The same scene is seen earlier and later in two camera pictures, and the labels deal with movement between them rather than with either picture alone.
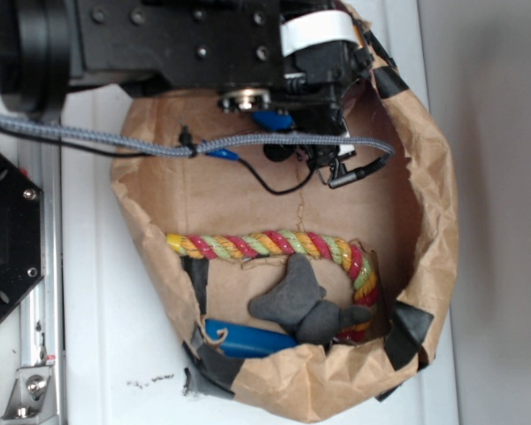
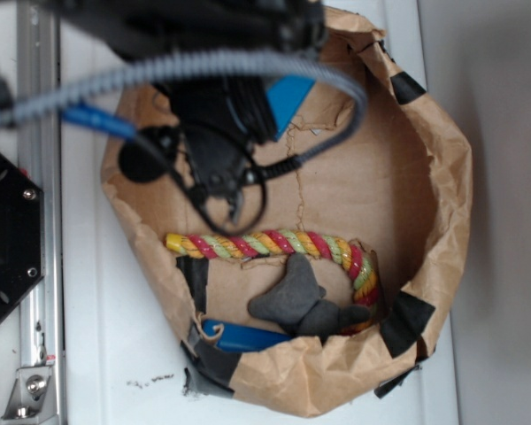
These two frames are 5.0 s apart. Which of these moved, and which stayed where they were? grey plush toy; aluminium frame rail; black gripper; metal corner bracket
Moved: black gripper
Stayed: aluminium frame rail; metal corner bracket; grey plush toy
